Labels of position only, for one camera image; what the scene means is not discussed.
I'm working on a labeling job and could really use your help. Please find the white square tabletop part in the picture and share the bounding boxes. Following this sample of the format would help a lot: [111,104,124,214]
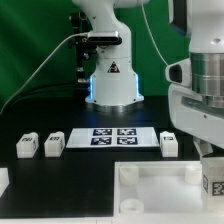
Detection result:
[114,161,224,216]

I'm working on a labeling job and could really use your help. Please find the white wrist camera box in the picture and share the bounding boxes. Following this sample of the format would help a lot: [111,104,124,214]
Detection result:
[165,58,191,87]

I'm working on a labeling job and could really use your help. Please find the black mounted camera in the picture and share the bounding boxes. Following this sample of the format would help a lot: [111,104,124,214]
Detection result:
[83,31,122,46]

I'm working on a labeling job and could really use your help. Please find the black floor cables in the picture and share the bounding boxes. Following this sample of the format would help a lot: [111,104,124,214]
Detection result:
[6,81,90,105]

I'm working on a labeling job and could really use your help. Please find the white left obstacle block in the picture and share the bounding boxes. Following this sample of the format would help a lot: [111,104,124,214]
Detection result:
[0,168,9,197]

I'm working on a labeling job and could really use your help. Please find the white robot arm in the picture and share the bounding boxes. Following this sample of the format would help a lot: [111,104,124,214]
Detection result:
[72,0,224,154]

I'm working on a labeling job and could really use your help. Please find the white camera cable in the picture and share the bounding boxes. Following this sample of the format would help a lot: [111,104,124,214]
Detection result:
[0,32,89,115]

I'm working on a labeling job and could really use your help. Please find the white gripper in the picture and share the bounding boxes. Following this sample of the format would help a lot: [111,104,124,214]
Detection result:
[168,84,224,157]

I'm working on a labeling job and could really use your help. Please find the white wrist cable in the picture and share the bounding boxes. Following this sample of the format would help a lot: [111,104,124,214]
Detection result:
[140,0,169,67]

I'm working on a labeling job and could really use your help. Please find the white marker sheet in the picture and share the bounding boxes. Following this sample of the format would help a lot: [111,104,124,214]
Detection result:
[66,127,159,148]

